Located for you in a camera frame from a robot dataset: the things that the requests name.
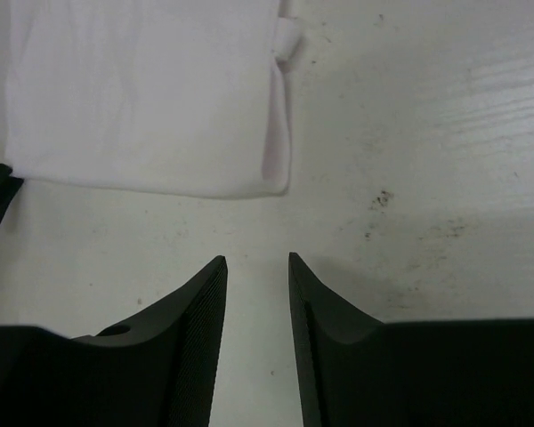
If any white tank top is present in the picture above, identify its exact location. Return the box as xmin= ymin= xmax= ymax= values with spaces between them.
xmin=5 ymin=1 xmax=301 ymax=198

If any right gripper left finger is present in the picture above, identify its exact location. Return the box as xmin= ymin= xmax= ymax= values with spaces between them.
xmin=0 ymin=256 xmax=227 ymax=426

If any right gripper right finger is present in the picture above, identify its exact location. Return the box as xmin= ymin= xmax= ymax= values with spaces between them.
xmin=288 ymin=254 xmax=534 ymax=426

